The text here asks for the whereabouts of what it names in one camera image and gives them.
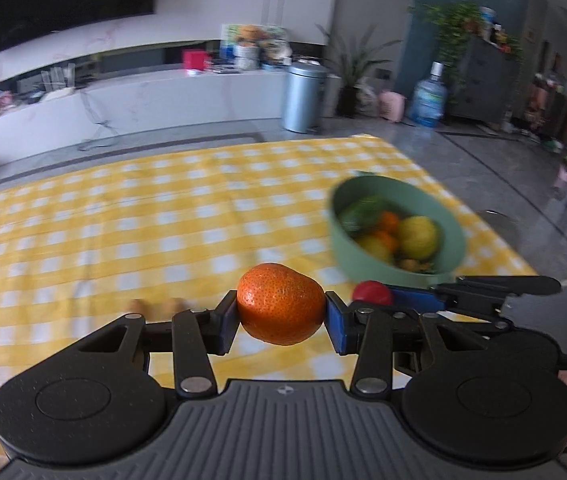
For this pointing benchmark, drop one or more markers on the silver pedal trash can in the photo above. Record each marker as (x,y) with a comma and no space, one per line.
(303,97)

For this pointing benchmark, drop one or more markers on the red tomato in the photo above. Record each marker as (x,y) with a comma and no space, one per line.
(372,292)

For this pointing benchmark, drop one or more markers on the tall potted plant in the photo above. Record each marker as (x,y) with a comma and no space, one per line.
(351,67)

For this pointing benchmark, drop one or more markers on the yellow checked tablecloth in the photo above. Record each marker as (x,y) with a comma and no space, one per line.
(138,220)

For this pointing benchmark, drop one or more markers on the brown teddy bear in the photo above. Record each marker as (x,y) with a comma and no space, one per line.
(249,36)

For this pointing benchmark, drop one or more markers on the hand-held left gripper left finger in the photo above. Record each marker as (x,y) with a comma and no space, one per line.
(226,325)

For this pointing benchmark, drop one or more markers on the yellow lemon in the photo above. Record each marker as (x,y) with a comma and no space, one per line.
(418,236)
(376,249)

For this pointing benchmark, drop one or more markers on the red box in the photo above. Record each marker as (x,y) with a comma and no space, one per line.
(194,60)

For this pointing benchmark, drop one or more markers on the white plastic bag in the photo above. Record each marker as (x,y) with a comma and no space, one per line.
(367,97)

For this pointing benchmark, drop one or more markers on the green cucumber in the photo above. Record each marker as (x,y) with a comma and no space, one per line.
(358,212)

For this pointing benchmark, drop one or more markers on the blue water jug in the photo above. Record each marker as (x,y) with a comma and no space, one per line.
(429,100)

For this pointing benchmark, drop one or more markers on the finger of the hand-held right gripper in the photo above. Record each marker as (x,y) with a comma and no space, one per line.
(503,285)
(416,298)

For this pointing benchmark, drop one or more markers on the grey drawer cabinet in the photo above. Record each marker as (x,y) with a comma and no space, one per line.
(486,80)

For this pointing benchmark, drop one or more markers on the colourful picture board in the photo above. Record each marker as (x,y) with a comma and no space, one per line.
(273,37)

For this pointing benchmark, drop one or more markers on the small brown kiwi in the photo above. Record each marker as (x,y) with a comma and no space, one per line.
(411,264)

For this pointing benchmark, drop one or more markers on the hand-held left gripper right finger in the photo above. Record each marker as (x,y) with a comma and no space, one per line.
(336,322)

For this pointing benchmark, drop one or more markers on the black wall television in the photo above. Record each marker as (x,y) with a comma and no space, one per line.
(63,0)

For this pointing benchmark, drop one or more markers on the green strainer bowl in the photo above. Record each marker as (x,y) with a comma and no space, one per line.
(363,266)

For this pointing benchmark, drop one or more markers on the green climbing plant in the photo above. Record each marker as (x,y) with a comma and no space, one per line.
(456,22)

